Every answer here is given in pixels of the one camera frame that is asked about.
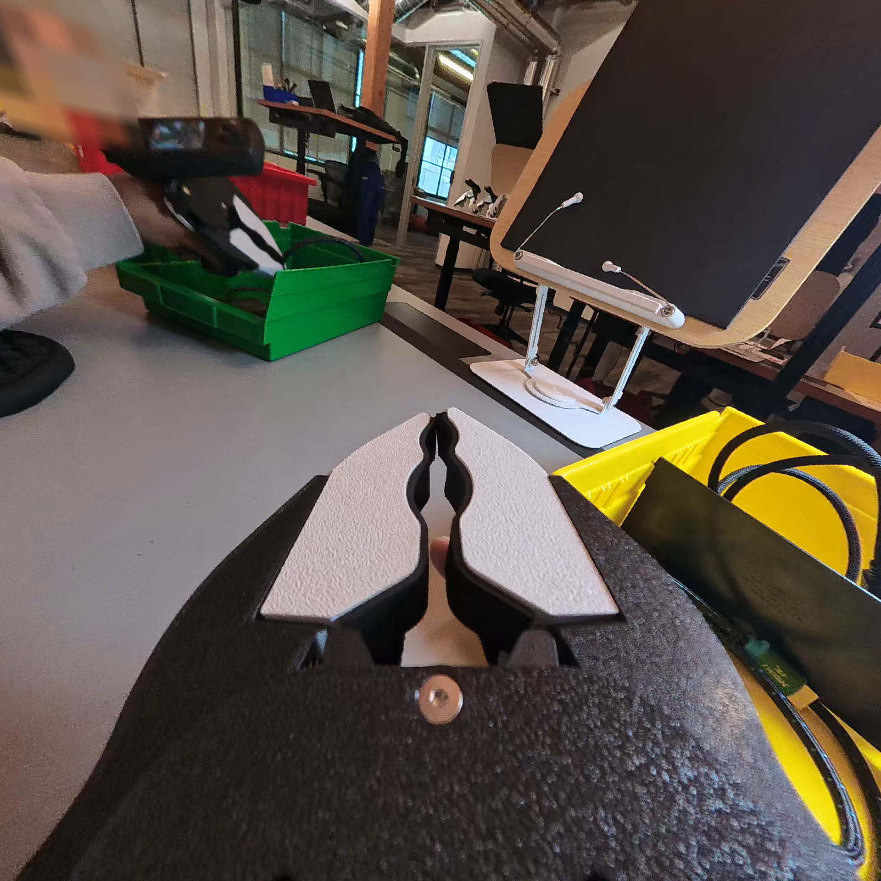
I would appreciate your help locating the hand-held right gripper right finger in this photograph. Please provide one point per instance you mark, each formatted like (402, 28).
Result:
(530, 544)

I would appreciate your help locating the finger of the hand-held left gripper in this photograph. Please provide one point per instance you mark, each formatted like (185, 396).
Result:
(256, 241)

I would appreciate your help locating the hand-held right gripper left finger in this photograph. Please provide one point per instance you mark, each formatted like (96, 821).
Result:
(358, 544)

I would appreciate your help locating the green plastic bin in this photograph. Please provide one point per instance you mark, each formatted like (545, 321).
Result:
(323, 310)

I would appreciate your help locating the yellow plastic bin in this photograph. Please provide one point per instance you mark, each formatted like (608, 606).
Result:
(619, 468)

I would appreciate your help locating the person's left forearm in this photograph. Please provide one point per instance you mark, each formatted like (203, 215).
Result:
(55, 234)

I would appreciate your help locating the person's left hand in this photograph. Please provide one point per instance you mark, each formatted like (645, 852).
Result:
(155, 217)

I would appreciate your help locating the blue hanging jacket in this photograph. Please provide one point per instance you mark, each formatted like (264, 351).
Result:
(370, 199)

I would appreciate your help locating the wooden standing desk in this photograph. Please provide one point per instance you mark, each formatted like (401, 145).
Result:
(323, 117)

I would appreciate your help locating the wooden pillar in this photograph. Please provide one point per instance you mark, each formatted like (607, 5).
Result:
(377, 62)

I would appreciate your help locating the wood edged desk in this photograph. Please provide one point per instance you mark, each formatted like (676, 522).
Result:
(454, 217)

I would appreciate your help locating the black bin divider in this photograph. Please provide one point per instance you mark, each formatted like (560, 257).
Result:
(757, 585)

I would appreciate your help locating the black office chair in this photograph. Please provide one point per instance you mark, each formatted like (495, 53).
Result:
(506, 289)

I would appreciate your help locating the black mesh wrist rest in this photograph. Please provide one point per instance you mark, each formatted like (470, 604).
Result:
(27, 371)

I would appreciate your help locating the tan and black panel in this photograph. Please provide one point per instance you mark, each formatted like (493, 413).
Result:
(513, 113)

